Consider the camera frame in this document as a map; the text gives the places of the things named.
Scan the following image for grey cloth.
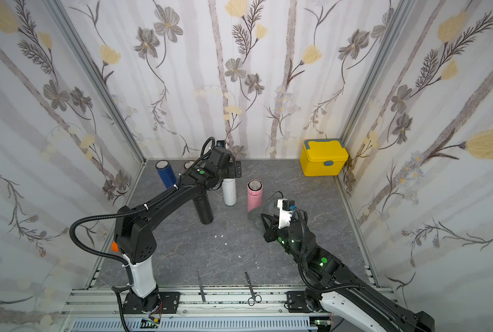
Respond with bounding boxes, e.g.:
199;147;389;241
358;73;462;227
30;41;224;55
247;197;279;230

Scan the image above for white thermos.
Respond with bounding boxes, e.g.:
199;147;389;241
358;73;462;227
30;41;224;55
221;178;238;206

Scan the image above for pink thermos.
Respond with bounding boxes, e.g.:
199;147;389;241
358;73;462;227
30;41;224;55
247;179;263;212

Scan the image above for red thermos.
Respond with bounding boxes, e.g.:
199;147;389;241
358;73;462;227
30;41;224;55
184;160;195;170

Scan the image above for black thermos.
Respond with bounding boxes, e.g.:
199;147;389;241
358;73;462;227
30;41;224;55
192;193;214;225

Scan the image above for blue thermos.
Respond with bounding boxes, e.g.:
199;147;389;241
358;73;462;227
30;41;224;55
155;160;177;189

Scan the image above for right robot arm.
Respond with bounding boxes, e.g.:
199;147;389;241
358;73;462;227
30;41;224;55
260;212;435;331

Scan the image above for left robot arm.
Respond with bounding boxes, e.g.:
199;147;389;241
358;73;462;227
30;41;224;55
112;146;242;313

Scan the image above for scissors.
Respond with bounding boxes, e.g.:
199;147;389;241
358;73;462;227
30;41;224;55
244;270;262;307

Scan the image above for yellow lidded box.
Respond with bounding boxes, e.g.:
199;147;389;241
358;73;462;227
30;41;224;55
300;139;349;177

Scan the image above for metal tweezers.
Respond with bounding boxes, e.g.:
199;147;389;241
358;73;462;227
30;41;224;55
197;270;207;303

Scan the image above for orange cap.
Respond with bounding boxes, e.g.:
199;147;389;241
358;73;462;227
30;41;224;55
111;242;119;253

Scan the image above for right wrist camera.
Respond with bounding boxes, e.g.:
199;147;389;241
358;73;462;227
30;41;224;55
277;199;296;229

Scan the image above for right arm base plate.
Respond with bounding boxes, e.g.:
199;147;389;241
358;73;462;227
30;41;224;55
284;290;314;313

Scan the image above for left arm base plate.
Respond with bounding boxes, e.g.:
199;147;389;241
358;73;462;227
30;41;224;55
122;291;180;314

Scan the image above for black corrugated cable conduit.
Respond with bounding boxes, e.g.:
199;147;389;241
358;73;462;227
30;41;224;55
69;182;181;332

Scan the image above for aluminium front rail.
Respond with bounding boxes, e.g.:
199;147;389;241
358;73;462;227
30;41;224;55
59;285;397;332

